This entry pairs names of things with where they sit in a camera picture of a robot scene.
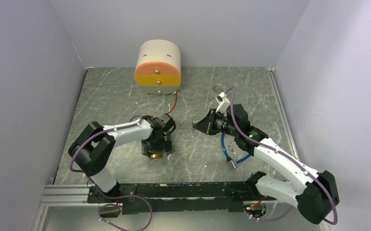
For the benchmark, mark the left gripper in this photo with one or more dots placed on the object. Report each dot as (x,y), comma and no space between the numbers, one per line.
(165,146)

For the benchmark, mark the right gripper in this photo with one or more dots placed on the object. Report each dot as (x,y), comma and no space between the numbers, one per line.
(206,125)

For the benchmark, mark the brass padlock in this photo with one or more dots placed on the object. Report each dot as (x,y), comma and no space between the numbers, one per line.
(156,155)

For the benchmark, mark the red cable lock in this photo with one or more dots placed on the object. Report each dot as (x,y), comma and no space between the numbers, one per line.
(175,103)

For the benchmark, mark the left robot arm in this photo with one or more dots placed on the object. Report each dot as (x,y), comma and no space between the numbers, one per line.
(91,150)

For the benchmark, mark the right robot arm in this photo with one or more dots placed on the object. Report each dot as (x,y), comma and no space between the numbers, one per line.
(312,192)

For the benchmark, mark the blue lock keys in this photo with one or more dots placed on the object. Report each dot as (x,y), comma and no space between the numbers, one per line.
(231,149)

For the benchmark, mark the beige drawer cabinet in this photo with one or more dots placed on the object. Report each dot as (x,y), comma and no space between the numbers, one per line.
(158,67)

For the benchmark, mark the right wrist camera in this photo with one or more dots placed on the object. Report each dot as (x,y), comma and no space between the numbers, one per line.
(223,102)

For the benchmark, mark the blue cable lock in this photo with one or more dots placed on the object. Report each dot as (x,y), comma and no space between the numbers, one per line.
(229,152)

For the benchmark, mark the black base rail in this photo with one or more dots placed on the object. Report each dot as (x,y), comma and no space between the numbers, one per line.
(232,196)

